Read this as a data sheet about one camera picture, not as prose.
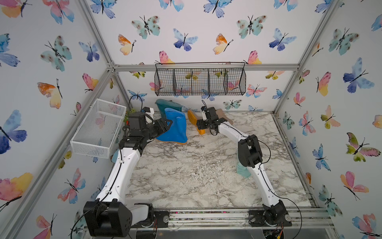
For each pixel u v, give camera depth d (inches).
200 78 38.7
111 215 14.9
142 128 23.0
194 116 43.3
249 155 25.6
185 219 29.6
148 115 23.8
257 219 29.0
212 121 33.2
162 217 29.1
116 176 17.2
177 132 37.1
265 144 41.5
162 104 35.9
